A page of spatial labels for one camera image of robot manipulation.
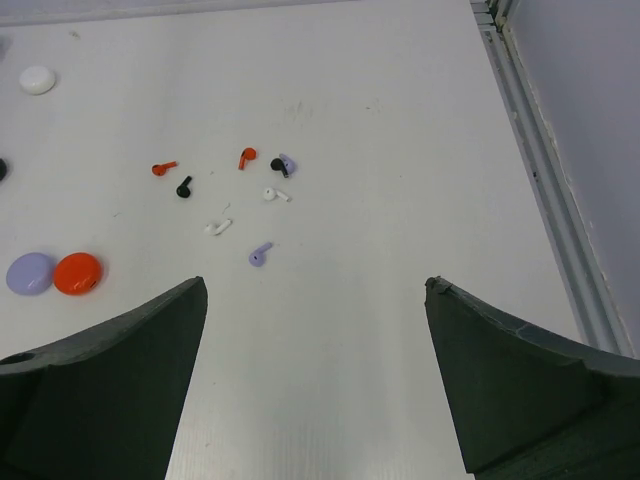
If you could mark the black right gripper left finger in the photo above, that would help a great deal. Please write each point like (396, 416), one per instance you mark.
(106, 402)

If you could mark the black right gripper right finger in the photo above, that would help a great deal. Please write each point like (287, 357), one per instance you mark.
(527, 403)

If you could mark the orange earbud charging case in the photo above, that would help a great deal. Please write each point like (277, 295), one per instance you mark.
(77, 274)

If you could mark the purple earbud charging case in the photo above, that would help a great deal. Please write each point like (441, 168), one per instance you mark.
(31, 274)

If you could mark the orange earbud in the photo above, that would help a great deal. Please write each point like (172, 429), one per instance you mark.
(247, 155)
(160, 170)

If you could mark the black earbud charging case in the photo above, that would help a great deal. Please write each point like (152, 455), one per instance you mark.
(3, 169)

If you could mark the white earbud lower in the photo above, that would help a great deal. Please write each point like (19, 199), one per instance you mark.
(216, 229)

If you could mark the white earbud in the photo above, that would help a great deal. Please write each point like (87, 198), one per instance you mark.
(271, 194)
(216, 229)

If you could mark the purple earbud lower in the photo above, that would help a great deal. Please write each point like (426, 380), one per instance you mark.
(257, 257)

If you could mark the purple earbud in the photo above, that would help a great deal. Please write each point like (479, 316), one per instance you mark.
(257, 257)
(289, 164)

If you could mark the black earbud left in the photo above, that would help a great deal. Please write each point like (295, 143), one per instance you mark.
(183, 190)

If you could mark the black earbud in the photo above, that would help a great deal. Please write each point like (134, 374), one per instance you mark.
(183, 190)
(279, 165)

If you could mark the white earbud upper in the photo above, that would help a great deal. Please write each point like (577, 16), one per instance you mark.
(271, 194)

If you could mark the black earbud right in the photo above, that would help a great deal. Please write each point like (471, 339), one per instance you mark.
(279, 165)

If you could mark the purple earbud upper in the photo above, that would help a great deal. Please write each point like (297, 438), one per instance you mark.
(289, 164)

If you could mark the aluminium frame rail right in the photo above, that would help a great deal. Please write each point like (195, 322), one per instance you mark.
(596, 314)

